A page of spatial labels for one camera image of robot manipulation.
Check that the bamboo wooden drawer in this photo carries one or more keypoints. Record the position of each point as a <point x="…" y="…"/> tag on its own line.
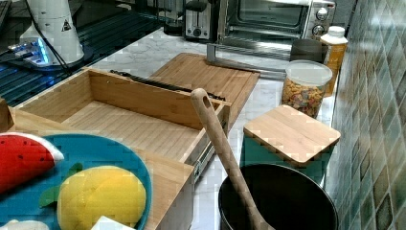
<point x="144" y="117"/>

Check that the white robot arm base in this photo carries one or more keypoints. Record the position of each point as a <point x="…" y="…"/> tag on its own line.
<point x="52" y="40"/>

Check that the wooden spoon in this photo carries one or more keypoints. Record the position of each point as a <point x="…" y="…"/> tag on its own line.
<point x="205" y="111"/>

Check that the bamboo cutting board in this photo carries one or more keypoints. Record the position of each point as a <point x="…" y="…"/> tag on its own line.
<point x="194" y="71"/>

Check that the teal box with bamboo lid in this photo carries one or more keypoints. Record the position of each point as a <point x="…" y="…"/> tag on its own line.
<point x="285" y="136"/>

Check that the silver toaster oven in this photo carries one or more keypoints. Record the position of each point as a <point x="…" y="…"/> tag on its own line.
<point x="254" y="35"/>

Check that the silver black toaster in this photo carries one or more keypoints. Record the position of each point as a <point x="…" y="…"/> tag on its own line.
<point x="199" y="19"/>

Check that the clear jar with cereal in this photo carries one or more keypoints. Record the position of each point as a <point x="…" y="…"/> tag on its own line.
<point x="304" y="86"/>

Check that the black coffee maker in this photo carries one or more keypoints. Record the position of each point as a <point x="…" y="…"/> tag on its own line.
<point x="174" y="17"/>

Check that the dark grey cup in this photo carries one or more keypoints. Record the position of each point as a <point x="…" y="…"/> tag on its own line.
<point x="308" y="49"/>

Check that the black round pot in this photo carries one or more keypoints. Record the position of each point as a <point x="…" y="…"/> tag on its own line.
<point x="287" y="199"/>

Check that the yellow plush lemon toy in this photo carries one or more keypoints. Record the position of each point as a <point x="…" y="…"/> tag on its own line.
<point x="104" y="191"/>

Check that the white object at bottom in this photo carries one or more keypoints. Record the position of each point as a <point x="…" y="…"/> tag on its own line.
<point x="105" y="223"/>

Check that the orange juice bottle white cap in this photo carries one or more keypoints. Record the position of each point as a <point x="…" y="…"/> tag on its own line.
<point x="336" y="48"/>

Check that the plush watermelon slice toy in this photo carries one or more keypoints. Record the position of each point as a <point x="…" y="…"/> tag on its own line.
<point x="23" y="157"/>

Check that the brown wooden block left edge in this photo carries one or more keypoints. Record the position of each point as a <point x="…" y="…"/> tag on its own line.
<point x="6" y="120"/>

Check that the blue round plate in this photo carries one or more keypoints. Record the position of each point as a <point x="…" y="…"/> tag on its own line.
<point x="22" y="202"/>

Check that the white plush item bottom left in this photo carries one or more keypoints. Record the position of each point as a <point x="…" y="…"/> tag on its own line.
<point x="15" y="224"/>

